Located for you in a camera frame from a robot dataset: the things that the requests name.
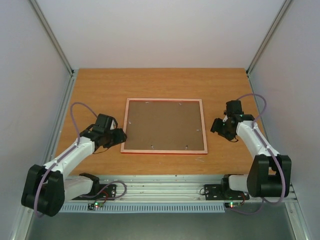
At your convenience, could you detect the left controller board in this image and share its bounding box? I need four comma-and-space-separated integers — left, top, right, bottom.
87, 202, 104, 211

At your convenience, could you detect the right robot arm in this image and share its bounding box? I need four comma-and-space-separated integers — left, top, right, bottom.
210, 100, 292, 202

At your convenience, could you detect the aluminium front rail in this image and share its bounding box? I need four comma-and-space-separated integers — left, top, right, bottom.
22, 174, 298, 203

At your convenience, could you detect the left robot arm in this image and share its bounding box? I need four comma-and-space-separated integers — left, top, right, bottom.
20, 114, 127, 217

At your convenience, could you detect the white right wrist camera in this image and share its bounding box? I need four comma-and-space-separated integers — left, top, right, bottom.
222, 110, 228, 123

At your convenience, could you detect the brown frame backing board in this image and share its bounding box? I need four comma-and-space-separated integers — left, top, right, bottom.
123, 100, 206, 152

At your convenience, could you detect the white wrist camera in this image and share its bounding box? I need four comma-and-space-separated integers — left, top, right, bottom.
110, 119, 118, 130
222, 110, 228, 123

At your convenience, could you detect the slotted grey cable duct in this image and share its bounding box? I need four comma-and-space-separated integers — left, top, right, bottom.
60, 202, 225, 214

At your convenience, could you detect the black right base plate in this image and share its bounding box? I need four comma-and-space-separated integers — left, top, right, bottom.
199, 184, 250, 201

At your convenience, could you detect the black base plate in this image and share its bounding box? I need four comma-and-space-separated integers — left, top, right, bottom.
199, 184, 250, 201
72, 184, 117, 201

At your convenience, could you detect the right controller board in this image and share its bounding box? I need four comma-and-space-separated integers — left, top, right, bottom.
224, 201, 244, 209

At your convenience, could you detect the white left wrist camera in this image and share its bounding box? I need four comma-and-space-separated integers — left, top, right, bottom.
110, 119, 118, 130

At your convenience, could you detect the controller board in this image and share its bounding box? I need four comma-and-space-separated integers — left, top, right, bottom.
87, 202, 104, 211
224, 201, 244, 209

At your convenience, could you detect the right aluminium corner post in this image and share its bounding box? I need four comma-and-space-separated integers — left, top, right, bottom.
246, 0, 293, 78

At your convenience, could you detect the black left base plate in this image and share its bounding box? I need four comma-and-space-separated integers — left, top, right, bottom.
72, 184, 117, 201

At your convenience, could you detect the left aluminium corner post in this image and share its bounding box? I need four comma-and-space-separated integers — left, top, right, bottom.
28, 0, 74, 76

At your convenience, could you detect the red picture frame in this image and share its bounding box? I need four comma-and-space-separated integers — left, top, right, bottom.
120, 97, 209, 156

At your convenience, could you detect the aluminium corner post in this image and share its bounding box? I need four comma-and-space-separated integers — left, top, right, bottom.
28, 0, 74, 76
246, 0, 293, 78

